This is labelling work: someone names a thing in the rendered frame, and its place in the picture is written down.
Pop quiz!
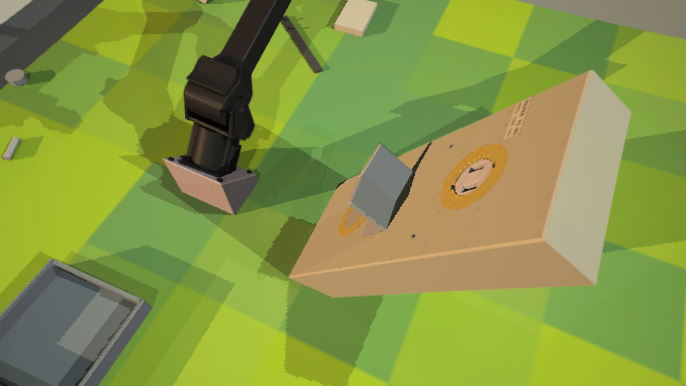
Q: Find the dark grey flat bar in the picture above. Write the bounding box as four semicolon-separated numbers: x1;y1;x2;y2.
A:
281;15;323;73

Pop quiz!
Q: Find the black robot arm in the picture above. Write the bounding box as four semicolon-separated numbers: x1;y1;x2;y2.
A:
179;0;292;178

